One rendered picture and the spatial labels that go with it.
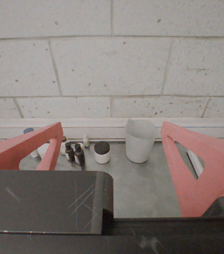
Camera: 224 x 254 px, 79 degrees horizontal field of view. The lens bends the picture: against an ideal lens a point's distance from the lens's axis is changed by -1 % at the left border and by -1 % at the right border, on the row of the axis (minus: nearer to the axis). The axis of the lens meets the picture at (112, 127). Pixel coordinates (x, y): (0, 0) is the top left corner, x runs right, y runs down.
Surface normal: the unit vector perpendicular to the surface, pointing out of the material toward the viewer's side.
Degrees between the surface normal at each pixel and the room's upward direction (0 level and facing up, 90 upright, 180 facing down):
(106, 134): 90
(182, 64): 90
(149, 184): 0
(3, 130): 90
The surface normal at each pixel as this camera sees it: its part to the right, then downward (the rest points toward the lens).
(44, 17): 0.00, 0.59
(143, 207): 0.00, -0.81
